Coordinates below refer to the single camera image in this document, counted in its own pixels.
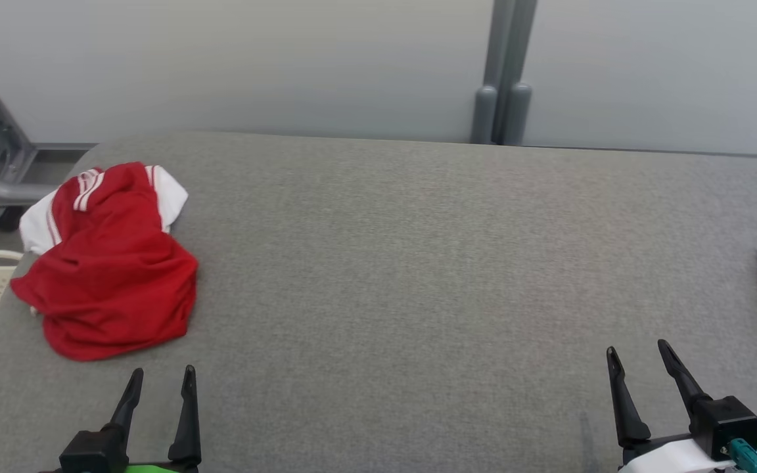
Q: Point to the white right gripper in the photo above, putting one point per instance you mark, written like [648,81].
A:
[667,460]

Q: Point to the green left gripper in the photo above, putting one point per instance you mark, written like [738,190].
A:
[155,469]

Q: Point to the red Bulls 23 jersey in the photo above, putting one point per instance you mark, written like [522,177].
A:
[115,282]

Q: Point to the black cart caster wheel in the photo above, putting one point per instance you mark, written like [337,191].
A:
[0,218]

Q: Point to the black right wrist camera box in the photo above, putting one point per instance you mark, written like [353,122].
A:
[723,424]

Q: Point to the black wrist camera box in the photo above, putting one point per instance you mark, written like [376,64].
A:
[723,424]
[92,453]

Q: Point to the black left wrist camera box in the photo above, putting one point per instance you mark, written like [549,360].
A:
[92,453]

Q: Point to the grey metal cart frame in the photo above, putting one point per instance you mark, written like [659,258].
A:
[10,190]

